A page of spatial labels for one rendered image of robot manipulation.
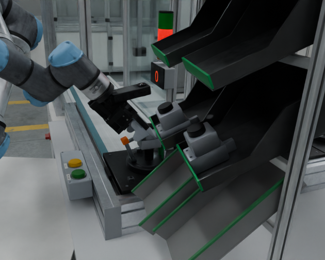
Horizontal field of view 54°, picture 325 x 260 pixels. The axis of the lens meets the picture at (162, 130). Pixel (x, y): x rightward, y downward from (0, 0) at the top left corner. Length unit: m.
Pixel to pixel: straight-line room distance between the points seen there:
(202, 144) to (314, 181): 0.76
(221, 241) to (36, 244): 0.53
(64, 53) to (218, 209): 0.50
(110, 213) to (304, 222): 0.57
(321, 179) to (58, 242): 0.87
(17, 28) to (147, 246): 0.79
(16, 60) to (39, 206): 0.46
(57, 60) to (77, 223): 0.45
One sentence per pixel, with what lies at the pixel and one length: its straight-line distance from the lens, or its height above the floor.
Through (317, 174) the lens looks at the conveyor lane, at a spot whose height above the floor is 0.92.
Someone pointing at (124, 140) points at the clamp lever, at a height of 1.07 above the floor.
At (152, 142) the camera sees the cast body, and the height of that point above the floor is 1.06.
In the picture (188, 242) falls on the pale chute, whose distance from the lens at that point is 0.66.
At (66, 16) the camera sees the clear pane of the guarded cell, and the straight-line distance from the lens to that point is 2.18.
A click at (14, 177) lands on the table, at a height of 0.86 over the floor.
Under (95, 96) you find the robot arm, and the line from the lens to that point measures 0.86.
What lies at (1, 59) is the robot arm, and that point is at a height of 1.32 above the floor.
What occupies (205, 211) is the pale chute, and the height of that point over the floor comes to 1.06.
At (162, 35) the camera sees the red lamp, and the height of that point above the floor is 1.34.
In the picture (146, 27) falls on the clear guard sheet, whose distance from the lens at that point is 1.39.
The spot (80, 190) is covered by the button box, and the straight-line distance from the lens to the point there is 0.98.
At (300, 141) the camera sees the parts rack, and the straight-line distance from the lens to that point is 0.50.
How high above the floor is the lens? 1.46
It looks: 23 degrees down
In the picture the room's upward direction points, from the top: 2 degrees clockwise
